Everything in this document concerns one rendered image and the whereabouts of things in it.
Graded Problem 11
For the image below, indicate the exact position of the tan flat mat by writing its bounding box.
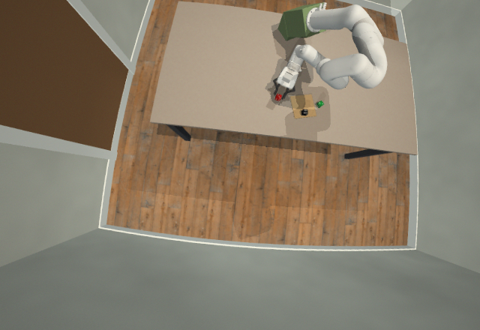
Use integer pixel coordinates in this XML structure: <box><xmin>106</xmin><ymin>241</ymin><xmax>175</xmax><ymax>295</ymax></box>
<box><xmin>290</xmin><ymin>94</ymin><xmax>317</xmax><ymax>119</ymax></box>

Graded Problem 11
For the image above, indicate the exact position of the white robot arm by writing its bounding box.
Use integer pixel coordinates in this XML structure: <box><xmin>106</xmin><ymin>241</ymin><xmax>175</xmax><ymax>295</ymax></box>
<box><xmin>286</xmin><ymin>2</ymin><xmax>387</xmax><ymax>89</ymax></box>

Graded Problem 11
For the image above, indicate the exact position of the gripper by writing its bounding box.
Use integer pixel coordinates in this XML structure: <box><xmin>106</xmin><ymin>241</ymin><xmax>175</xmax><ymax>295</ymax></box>
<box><xmin>273</xmin><ymin>66</ymin><xmax>299</xmax><ymax>100</ymax></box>

